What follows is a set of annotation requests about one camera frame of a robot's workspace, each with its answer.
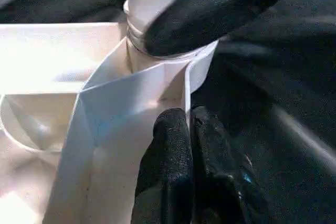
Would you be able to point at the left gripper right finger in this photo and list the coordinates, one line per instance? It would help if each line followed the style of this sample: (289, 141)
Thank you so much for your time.
(225, 182)

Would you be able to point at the black mat cloth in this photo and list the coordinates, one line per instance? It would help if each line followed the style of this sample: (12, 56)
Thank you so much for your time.
(288, 103)

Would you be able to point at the white plastic table top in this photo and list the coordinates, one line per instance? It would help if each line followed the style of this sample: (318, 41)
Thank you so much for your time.
(52, 51)

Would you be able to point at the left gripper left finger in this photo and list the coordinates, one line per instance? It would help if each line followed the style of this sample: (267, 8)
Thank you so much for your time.
(168, 169)

